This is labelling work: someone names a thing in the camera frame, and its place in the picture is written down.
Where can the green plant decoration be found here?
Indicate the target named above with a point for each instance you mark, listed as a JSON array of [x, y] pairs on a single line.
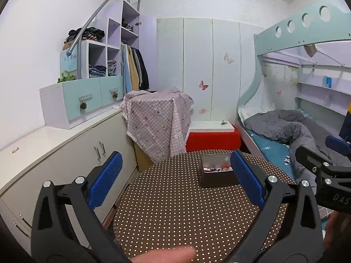
[[65, 77]]

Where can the white low cabinet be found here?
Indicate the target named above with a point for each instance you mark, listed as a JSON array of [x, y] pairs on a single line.
[[54, 156]]

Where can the wooden cabinet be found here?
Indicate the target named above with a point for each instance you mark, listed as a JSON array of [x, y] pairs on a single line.
[[142, 157]]

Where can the round polka dot table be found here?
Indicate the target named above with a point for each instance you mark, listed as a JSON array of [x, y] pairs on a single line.
[[192, 219]]

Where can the white box lid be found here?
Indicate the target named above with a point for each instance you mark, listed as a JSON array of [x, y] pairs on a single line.
[[211, 126]]

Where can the red storage box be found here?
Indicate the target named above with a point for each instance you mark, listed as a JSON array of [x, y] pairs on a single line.
[[214, 142]]

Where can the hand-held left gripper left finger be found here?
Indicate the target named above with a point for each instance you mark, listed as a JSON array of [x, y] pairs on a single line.
[[105, 180]]

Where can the lavender stair shelf unit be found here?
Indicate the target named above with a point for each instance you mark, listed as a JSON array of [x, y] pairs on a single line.
[[115, 35]]

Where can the dark clothes pile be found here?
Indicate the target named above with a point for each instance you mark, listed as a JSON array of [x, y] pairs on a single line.
[[87, 34]]

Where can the blue packet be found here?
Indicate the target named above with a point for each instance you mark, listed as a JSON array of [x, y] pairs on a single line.
[[328, 81]]

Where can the pale pink butterfly sticker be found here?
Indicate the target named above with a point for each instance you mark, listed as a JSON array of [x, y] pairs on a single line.
[[203, 111]]

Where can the red butterfly sticker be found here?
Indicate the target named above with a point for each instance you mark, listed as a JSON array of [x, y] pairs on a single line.
[[203, 85]]

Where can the person's left hand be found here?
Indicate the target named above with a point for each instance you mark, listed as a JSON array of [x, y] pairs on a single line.
[[170, 256]]

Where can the teal drawer unit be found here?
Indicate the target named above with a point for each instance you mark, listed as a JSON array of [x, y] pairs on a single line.
[[82, 98]]

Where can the grey metal handrail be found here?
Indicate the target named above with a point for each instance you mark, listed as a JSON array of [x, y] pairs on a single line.
[[93, 19]]

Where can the white wardrobe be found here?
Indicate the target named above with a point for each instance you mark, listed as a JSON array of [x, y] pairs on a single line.
[[192, 60]]

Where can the white butterfly sticker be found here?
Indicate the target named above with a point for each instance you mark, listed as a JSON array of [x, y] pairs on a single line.
[[228, 58]]

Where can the heap of charms and beads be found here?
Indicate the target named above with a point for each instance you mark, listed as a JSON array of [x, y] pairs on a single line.
[[216, 168]]

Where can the grey duvet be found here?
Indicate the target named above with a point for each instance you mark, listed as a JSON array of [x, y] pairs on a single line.
[[296, 128]]

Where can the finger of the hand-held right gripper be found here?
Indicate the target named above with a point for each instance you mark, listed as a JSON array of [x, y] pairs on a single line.
[[340, 143], [312, 159]]

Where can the folded jeans stack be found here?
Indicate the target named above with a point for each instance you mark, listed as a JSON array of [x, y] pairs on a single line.
[[97, 70]]

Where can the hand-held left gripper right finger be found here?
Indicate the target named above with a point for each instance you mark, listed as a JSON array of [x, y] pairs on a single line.
[[246, 178]]

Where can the teal bunk bed frame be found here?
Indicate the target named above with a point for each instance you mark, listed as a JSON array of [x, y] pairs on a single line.
[[271, 46]]

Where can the hanging clothes row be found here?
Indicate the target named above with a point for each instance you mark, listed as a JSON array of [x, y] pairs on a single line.
[[135, 70]]

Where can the yellow navy puffer jacket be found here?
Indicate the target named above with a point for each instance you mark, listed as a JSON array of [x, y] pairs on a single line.
[[346, 123]]

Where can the brown hanging tag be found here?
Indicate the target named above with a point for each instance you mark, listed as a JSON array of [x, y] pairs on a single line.
[[310, 49]]

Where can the pink checkered bear cloth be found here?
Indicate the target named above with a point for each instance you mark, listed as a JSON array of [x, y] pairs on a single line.
[[159, 126]]

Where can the person's right hand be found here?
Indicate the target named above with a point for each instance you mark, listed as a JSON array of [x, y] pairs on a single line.
[[340, 230]]

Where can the large pinecone knob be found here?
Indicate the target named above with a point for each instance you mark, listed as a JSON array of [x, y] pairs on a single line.
[[83, 105]]

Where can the grey metal box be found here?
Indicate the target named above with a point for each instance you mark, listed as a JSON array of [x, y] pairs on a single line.
[[216, 179]]

